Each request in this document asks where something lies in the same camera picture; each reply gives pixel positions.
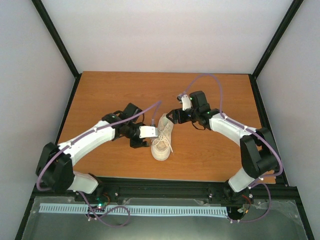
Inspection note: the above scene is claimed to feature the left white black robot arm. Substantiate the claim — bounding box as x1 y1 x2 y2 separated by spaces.
36 103 158 202

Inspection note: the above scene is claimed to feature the right black frame post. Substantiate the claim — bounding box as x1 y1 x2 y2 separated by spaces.
252 0 304 80

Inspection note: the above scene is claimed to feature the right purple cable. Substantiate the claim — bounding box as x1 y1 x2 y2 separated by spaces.
182 73 284 224

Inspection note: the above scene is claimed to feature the black frame post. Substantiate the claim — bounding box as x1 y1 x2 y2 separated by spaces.
31 0 81 80
252 0 304 80

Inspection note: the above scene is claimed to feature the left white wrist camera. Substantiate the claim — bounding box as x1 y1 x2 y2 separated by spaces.
139 125 158 139

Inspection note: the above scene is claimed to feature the light blue slotted cable duct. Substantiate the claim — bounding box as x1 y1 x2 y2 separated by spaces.
38 203 228 218

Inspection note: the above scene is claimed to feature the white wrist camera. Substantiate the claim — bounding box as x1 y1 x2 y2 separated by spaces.
139 125 158 139
177 94 192 111

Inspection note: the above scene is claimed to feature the white sneaker shoe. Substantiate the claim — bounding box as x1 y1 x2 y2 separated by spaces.
151 113 174 161

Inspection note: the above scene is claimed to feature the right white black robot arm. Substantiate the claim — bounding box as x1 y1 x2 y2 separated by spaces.
166 91 283 203

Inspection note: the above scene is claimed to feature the left black frame post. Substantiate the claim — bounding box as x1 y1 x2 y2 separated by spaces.
31 0 81 80

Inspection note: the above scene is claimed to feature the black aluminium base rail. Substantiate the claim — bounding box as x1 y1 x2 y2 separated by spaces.
32 174 301 203

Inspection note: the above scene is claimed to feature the white shoelace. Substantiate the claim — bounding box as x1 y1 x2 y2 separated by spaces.
151 124 173 159

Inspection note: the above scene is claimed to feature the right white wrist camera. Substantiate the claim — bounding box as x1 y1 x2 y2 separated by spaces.
177 94 192 111

